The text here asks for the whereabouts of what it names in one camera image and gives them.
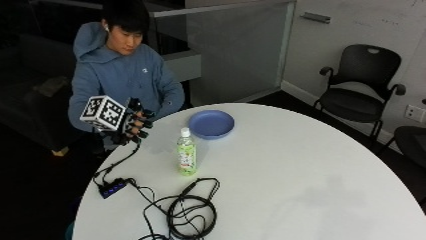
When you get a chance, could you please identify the glass partition panel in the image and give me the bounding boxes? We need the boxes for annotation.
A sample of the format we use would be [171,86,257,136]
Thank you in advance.
[150,0,299,107]

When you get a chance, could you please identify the the person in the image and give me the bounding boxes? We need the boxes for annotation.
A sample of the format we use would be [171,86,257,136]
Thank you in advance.
[67,0,187,154]

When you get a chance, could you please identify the black coiled cable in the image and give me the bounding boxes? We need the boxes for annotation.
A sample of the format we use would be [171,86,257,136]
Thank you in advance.
[126,177,223,240]

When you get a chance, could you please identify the grey door handle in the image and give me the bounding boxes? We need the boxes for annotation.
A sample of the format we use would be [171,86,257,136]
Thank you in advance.
[299,11,333,25]

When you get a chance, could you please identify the blue plate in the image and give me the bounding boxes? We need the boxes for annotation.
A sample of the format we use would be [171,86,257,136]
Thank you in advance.
[187,109,236,140]

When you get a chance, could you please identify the white marker cube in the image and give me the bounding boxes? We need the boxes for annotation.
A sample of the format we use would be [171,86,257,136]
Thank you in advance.
[79,95,128,132]

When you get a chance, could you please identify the white wall outlet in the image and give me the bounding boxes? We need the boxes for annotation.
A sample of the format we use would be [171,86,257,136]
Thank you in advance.
[404,104,426,124]

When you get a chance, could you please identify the dark sofa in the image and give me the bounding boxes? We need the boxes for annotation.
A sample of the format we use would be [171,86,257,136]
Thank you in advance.
[0,33,91,153]

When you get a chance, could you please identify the green drink bottle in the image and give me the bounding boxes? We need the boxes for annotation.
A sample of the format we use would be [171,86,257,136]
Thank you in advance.
[176,127,199,177]

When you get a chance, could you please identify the black usb hub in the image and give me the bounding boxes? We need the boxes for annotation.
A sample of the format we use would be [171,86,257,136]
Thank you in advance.
[98,177,131,200]

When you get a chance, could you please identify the black office chair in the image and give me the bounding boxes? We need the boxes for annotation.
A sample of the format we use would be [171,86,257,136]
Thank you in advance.
[313,43,408,141]

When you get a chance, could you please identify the black glove cable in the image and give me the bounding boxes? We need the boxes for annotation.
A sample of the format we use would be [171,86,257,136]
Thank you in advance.
[92,139,144,186]

